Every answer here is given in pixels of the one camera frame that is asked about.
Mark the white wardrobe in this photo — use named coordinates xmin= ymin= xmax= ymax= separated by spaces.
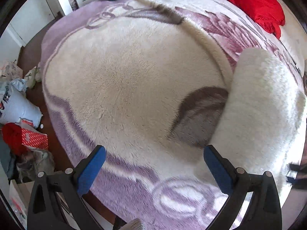
xmin=1 ymin=0 xmax=94 ymax=62

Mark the white fluffy fleece garment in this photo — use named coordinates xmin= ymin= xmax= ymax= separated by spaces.
xmin=194 ymin=47 xmax=307 ymax=209

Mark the white plastic bag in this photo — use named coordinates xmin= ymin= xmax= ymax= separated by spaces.
xmin=1 ymin=79 xmax=43 ymax=128

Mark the red dotted gift box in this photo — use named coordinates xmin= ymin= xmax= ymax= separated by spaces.
xmin=21 ymin=128 xmax=48 ymax=150

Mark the white pillow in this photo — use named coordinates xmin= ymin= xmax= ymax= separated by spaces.
xmin=280 ymin=7 xmax=306 ymax=76

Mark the floral plush bed blanket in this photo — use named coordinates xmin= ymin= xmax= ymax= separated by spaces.
xmin=41 ymin=0 xmax=305 ymax=229

